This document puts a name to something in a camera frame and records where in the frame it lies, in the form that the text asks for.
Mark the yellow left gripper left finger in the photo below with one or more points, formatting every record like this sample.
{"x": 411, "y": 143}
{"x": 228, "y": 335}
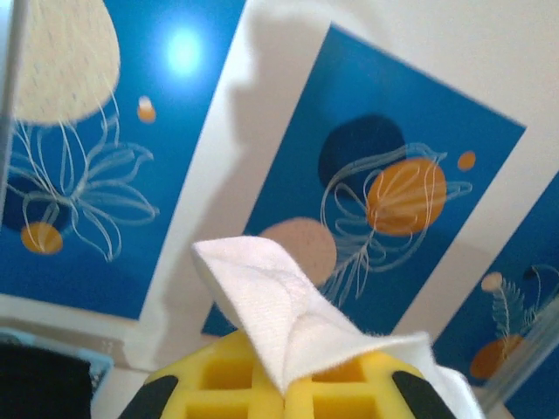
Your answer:
{"x": 218, "y": 375}

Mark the black cloth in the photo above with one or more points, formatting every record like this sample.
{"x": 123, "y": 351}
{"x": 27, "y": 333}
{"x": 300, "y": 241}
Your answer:
{"x": 39, "y": 384}

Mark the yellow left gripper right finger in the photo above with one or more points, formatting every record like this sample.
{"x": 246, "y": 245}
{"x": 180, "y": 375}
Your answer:
{"x": 349, "y": 393}

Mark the light blue perforated basket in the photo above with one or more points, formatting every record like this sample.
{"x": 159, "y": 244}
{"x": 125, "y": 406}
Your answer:
{"x": 101, "y": 371}

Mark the white t-shirt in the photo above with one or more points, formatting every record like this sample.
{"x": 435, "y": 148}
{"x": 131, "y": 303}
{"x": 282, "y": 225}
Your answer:
{"x": 271, "y": 297}

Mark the aluminium frame post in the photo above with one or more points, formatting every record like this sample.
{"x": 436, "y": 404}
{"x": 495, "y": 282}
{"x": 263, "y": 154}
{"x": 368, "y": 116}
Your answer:
{"x": 528, "y": 345}
{"x": 9, "y": 87}

